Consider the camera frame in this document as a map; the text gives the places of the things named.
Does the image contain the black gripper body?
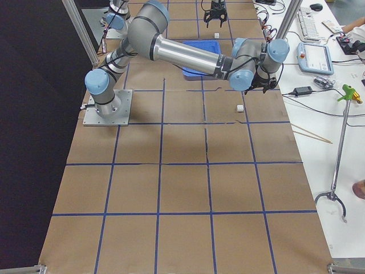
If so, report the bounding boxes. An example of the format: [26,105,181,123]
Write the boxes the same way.
[203,0,228,22]
[249,66,277,90]

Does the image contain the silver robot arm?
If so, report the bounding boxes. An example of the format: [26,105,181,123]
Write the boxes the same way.
[84,1,290,118]
[102,1,228,40]

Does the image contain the aluminium frame post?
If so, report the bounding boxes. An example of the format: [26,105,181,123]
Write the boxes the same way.
[62,0,99,69]

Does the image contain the blue plastic tray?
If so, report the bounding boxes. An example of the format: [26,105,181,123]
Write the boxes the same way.
[182,40,221,80]

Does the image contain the white keyboard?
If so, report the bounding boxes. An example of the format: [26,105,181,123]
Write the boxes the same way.
[297,7,321,43]

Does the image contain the teach pendant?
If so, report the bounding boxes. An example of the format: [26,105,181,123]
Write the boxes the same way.
[297,42,334,75]

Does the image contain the wooden chopsticks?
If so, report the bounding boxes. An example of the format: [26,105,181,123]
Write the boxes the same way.
[291,123,332,144]

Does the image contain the metal reacher grabber tool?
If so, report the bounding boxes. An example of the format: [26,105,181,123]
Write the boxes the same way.
[314,83,364,224]

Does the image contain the black power adapter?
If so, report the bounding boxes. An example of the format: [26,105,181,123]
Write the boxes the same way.
[293,86,313,96]

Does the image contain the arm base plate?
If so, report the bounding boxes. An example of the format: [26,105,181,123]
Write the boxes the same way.
[106,29,127,40]
[83,89,133,126]

